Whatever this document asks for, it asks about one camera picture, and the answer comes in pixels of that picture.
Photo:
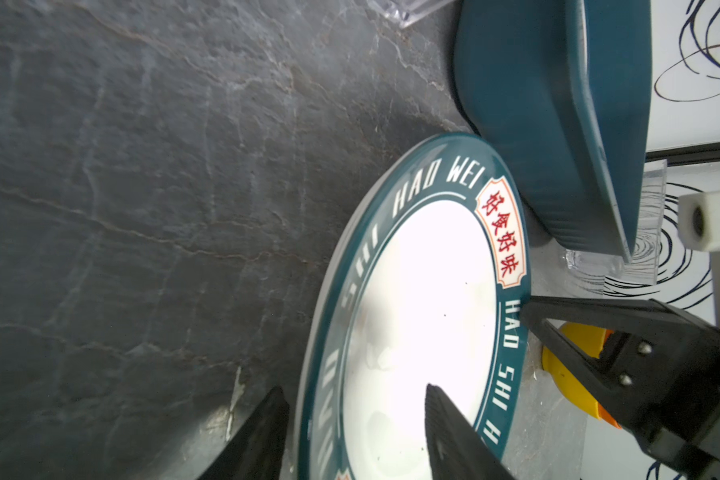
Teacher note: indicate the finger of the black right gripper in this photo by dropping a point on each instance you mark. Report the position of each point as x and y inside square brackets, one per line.
[635, 357]

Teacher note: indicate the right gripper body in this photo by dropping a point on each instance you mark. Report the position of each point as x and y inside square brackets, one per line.
[677, 420]

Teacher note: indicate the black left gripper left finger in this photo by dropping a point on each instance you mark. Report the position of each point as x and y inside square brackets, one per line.
[256, 450]

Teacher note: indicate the teal plastic bin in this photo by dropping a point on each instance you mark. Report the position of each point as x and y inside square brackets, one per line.
[562, 90]

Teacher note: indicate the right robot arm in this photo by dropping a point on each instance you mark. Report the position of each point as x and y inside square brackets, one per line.
[699, 229]

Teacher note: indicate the black corner frame post right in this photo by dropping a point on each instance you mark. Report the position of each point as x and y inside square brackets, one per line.
[698, 154]

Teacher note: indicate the teal rimmed white plate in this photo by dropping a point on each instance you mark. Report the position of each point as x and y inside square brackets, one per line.
[424, 288]

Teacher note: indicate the orange bowl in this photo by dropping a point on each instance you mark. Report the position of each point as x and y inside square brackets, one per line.
[603, 414]

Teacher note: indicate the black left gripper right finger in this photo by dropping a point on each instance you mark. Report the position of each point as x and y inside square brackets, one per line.
[455, 450]

